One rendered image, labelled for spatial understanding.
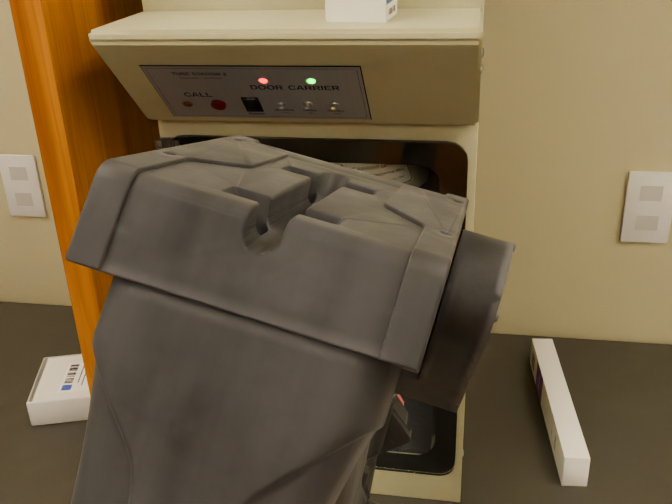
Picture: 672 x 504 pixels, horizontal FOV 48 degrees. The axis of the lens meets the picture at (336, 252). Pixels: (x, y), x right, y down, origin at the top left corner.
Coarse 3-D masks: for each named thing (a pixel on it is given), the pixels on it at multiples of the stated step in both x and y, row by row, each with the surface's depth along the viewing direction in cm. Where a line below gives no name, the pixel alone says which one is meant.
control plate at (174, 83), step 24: (144, 72) 66; (168, 72) 66; (192, 72) 65; (216, 72) 65; (240, 72) 64; (264, 72) 64; (288, 72) 64; (312, 72) 63; (336, 72) 63; (360, 72) 62; (168, 96) 69; (192, 96) 69; (216, 96) 69; (240, 96) 68; (264, 96) 68; (288, 96) 67; (312, 96) 67; (336, 96) 66; (360, 96) 66
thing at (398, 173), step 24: (288, 144) 74; (312, 144) 74; (336, 144) 73; (360, 144) 73; (384, 144) 72; (408, 144) 72; (432, 144) 72; (456, 144) 71; (360, 168) 74; (384, 168) 73; (408, 168) 73; (432, 168) 73; (456, 168) 72; (456, 192) 73; (408, 408) 85; (432, 408) 84; (432, 432) 86; (456, 432) 85; (384, 456) 88; (408, 456) 88; (432, 456) 87
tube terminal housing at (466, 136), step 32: (160, 0) 72; (192, 0) 71; (224, 0) 71; (256, 0) 70; (288, 0) 70; (320, 0) 69; (416, 0) 68; (448, 0) 67; (480, 0) 67; (160, 128) 77; (192, 128) 77; (224, 128) 76; (256, 128) 76; (288, 128) 75; (320, 128) 74; (352, 128) 74; (384, 128) 73; (416, 128) 73; (448, 128) 72; (384, 480) 92; (416, 480) 91; (448, 480) 90
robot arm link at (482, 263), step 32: (480, 256) 23; (448, 288) 22; (480, 288) 22; (448, 320) 22; (480, 320) 22; (448, 352) 23; (480, 352) 23; (416, 384) 26; (448, 384) 25; (352, 480) 36
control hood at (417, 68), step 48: (96, 48) 63; (144, 48) 63; (192, 48) 62; (240, 48) 61; (288, 48) 60; (336, 48) 60; (384, 48) 59; (432, 48) 58; (480, 48) 58; (144, 96) 70; (384, 96) 66; (432, 96) 65
